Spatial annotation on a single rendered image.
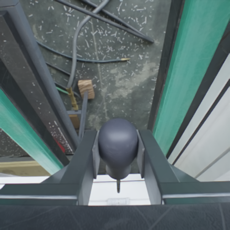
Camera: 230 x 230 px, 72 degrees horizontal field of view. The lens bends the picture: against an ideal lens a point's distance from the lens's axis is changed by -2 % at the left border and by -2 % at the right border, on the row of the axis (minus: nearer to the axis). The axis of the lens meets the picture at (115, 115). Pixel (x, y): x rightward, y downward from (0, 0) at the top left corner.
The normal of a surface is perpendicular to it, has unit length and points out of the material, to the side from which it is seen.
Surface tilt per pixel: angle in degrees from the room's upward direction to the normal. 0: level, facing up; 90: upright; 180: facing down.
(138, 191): 90
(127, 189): 90
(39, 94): 0
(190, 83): 0
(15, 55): 0
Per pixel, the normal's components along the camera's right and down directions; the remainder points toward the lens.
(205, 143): -1.00, 0.04
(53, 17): 0.03, 0.79
